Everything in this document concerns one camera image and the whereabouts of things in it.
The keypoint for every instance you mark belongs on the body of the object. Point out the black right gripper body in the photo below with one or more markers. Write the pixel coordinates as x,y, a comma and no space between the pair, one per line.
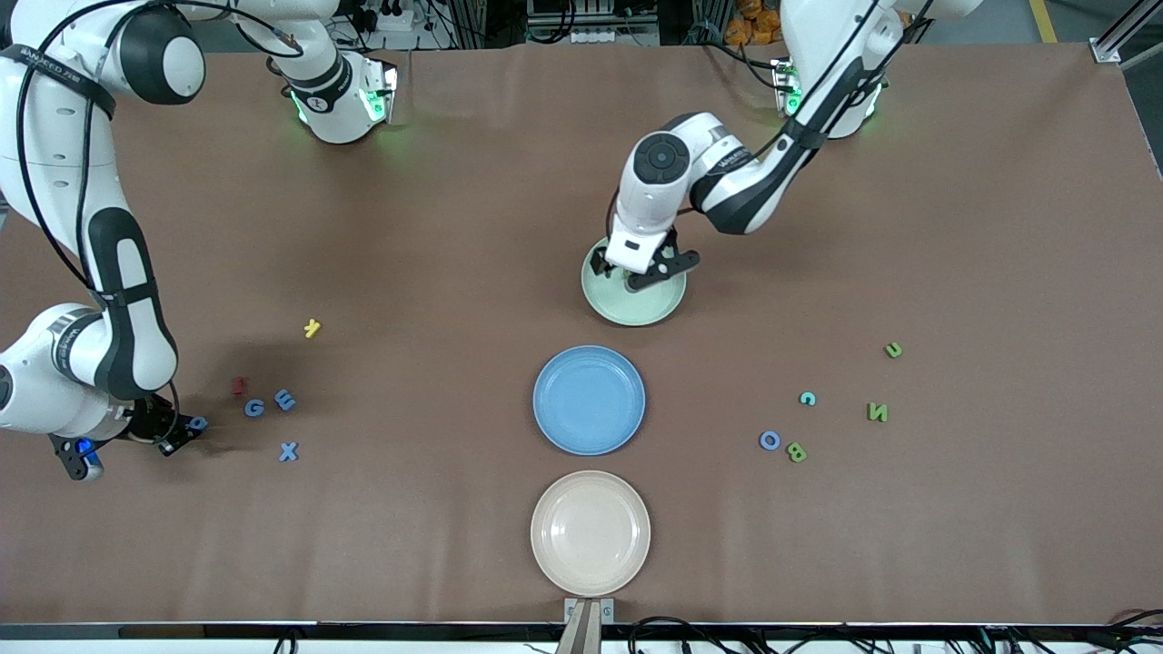
154,421

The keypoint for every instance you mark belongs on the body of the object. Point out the blue letter G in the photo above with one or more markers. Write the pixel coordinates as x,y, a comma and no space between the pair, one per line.
254,408

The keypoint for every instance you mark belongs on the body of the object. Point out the blue letter E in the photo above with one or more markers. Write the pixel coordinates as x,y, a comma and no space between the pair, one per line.
285,400

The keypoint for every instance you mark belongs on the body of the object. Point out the blue letter X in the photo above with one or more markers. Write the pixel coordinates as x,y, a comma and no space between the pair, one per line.
289,451

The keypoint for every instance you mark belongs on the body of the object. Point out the green letter B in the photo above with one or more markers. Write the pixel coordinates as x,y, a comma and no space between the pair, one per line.
797,451

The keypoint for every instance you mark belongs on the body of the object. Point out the green letter N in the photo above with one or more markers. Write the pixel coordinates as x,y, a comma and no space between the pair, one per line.
877,412

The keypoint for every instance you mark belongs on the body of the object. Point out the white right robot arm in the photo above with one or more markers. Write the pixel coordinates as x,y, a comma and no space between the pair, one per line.
54,136

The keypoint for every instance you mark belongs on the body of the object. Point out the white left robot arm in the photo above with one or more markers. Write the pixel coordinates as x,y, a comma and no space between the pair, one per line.
663,195

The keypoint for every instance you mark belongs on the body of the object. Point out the light green plate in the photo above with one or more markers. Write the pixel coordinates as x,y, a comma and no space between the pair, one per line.
636,309

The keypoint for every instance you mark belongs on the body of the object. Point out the blue plate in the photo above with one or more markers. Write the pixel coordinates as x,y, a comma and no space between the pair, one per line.
589,400

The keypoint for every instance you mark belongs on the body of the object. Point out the yellow letter K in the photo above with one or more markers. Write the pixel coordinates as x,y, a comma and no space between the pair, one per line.
313,328

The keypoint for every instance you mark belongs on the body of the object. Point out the brown table cover sheet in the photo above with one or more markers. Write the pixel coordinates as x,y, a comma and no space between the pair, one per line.
363,545

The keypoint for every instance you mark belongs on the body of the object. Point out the dark equipment rack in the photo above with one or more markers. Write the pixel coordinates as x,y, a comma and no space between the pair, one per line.
591,23

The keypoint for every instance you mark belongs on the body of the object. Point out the blue letter O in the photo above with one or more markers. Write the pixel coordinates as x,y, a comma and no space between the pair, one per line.
770,440

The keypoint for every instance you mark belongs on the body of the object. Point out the beige plate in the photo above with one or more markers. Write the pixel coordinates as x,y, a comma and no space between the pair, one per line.
591,533

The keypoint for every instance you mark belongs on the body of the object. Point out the orange bags pile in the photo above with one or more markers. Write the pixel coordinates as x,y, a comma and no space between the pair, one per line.
754,23

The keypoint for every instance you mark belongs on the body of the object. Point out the white power strip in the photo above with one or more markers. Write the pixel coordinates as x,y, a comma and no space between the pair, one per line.
386,16

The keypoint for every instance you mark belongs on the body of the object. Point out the black table edge rail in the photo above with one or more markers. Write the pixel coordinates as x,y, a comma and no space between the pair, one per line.
363,630

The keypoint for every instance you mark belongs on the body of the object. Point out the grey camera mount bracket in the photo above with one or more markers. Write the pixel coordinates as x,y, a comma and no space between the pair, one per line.
589,618

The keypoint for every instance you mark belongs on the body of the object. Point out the aluminium frame profile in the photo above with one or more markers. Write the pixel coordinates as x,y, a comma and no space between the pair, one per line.
1127,32

